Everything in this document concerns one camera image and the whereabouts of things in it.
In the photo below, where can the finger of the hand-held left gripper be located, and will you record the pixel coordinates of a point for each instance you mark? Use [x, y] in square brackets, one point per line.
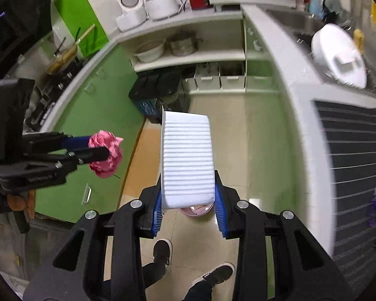
[94, 154]
[78, 142]

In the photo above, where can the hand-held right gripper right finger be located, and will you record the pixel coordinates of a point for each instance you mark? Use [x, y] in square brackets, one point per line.
[221, 214]

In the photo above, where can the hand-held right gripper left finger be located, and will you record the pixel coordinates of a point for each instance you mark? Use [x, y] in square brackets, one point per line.
[157, 217]

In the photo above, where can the pink paper ball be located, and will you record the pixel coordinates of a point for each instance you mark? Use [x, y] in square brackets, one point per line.
[110, 166]

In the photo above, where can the white ribbed plastic tray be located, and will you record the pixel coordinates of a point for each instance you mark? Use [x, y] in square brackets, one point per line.
[188, 156]

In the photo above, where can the person's left hand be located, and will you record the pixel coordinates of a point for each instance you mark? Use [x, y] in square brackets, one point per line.
[18, 203]

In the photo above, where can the person's left shoe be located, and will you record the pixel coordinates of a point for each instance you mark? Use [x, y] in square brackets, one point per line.
[162, 252]

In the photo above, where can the person's shoe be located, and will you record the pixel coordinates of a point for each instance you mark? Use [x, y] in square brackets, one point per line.
[162, 252]
[214, 274]

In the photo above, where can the black gas stove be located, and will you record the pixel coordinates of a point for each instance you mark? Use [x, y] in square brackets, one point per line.
[53, 91]

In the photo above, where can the green kitchen cabinet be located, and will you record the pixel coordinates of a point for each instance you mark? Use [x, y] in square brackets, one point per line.
[106, 100]

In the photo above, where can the person's right shoe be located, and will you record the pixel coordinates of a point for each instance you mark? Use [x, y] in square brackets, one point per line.
[214, 274]

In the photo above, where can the person's left leg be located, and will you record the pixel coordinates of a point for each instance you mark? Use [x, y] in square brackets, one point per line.
[153, 277]

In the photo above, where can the person's leg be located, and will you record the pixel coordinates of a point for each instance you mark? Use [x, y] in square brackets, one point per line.
[199, 292]
[153, 277]

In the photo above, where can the person's right leg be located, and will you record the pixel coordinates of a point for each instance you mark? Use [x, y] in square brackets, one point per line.
[199, 292]

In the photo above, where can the black bagged waste bin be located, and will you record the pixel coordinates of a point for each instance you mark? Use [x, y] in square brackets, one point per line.
[153, 87]

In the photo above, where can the white colander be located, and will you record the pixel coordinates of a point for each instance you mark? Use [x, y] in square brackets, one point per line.
[149, 51]

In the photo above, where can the white storage box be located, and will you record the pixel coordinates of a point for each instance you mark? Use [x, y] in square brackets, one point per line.
[207, 81]
[232, 81]
[258, 83]

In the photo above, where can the white rice cooker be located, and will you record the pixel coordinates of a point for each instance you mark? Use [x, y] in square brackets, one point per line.
[131, 18]

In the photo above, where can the steel stock pot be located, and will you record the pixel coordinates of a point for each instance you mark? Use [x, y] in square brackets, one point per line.
[183, 45]

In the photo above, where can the black striped mat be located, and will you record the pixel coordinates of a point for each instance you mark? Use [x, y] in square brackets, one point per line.
[347, 150]

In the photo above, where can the white open shelf unit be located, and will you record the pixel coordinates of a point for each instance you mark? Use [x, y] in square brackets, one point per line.
[206, 59]

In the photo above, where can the white round cooking pot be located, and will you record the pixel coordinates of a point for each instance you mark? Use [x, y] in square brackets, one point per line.
[161, 6]

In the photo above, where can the white round lid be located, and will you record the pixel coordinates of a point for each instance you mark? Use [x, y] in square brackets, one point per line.
[335, 53]

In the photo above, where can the steel kitchen sink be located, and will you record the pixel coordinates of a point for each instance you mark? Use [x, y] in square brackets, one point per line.
[297, 22]

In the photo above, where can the grey hanging cloth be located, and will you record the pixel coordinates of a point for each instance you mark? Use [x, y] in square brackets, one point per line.
[333, 3]

